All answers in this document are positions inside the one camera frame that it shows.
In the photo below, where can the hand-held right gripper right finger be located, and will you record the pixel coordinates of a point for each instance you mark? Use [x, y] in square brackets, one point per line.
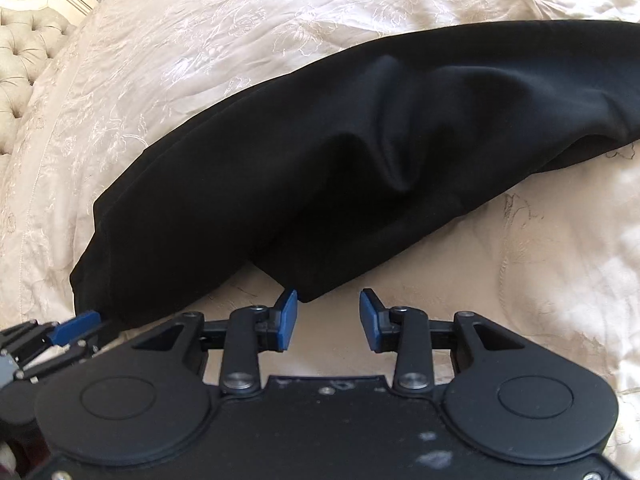
[369, 322]

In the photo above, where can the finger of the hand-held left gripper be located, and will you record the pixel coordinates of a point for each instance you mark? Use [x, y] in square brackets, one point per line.
[65, 357]
[75, 327]

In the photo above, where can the black pants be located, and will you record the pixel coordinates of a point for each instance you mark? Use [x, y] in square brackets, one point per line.
[350, 150]

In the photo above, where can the cream tufted headboard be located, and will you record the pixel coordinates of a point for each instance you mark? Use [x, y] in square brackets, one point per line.
[25, 45]

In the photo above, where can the cream embroidered bedspread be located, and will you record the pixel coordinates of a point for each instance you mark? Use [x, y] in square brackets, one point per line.
[200, 60]

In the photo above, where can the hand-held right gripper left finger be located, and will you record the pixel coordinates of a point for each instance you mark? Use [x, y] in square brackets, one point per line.
[287, 317]

